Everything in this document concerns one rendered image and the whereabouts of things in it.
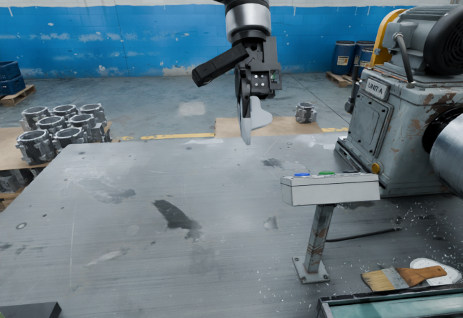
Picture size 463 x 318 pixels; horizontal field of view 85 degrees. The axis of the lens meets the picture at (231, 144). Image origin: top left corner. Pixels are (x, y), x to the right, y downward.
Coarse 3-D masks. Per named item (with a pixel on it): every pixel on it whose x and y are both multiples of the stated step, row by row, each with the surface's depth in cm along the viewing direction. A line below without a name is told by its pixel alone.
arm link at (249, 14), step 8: (232, 8) 48; (240, 8) 47; (248, 8) 47; (256, 8) 47; (264, 8) 48; (232, 16) 48; (240, 16) 47; (248, 16) 46; (256, 16) 47; (264, 16) 47; (232, 24) 48; (240, 24) 47; (248, 24) 46; (256, 24) 47; (264, 24) 47; (232, 32) 49; (264, 32) 49
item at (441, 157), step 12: (456, 120) 62; (444, 132) 63; (456, 132) 60; (444, 144) 62; (456, 144) 59; (432, 156) 67; (444, 156) 61; (456, 156) 59; (432, 168) 69; (444, 168) 62; (456, 168) 59; (444, 180) 64; (456, 180) 60; (456, 192) 62
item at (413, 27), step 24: (384, 24) 90; (408, 24) 76; (432, 24) 71; (456, 24) 64; (384, 48) 94; (408, 48) 79; (432, 48) 68; (456, 48) 68; (408, 72) 68; (456, 72) 71
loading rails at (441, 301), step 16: (416, 288) 44; (432, 288) 44; (448, 288) 44; (320, 304) 42; (336, 304) 43; (352, 304) 43; (368, 304) 43; (384, 304) 43; (400, 304) 43; (416, 304) 43; (432, 304) 43; (448, 304) 43
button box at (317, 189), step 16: (288, 176) 53; (304, 176) 48; (320, 176) 48; (336, 176) 47; (352, 176) 47; (368, 176) 47; (288, 192) 48; (304, 192) 46; (320, 192) 46; (336, 192) 47; (352, 192) 47; (368, 192) 47
